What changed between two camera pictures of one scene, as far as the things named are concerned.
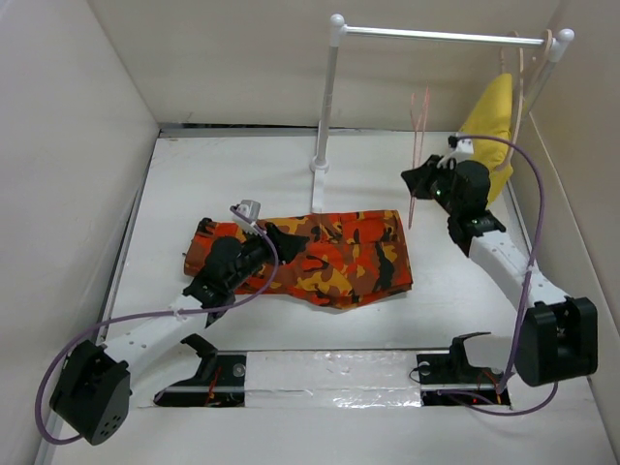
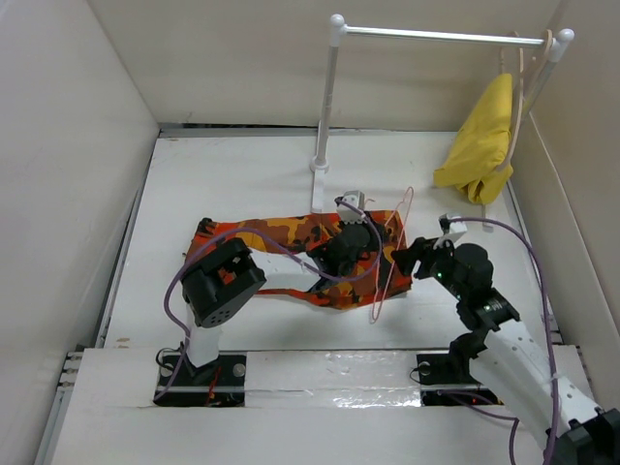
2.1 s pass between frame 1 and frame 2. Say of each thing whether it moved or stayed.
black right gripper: moved
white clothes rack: stayed
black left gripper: moved
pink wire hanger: moved
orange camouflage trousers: stayed
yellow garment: stayed
